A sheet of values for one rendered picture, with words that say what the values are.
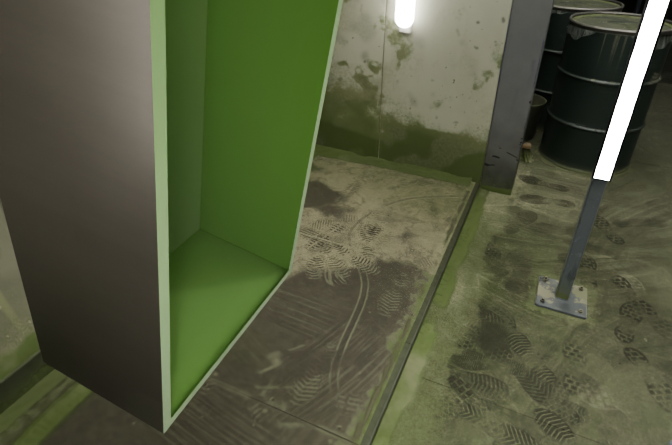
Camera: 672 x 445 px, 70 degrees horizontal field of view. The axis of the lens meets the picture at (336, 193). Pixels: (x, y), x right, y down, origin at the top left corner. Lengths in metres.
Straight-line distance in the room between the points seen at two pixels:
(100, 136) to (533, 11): 2.23
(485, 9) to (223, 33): 1.66
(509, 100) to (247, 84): 1.76
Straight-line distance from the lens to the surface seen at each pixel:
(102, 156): 0.77
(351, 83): 2.99
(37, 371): 2.01
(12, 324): 1.96
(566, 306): 2.29
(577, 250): 2.16
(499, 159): 2.90
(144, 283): 0.88
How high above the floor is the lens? 1.46
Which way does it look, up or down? 31 degrees down
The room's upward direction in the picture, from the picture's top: straight up
